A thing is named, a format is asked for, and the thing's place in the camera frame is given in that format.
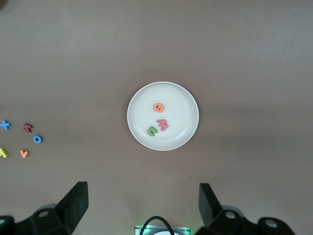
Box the pink letter w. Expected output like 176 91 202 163
156 119 169 132

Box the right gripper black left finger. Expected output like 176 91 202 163
0 181 89 235

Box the brown paper table cover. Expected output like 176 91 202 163
0 0 313 235

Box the beige brown plate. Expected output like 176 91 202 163
127 81 200 151

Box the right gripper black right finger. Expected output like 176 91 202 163
195 183 296 235

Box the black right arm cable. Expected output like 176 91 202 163
141 215 176 235

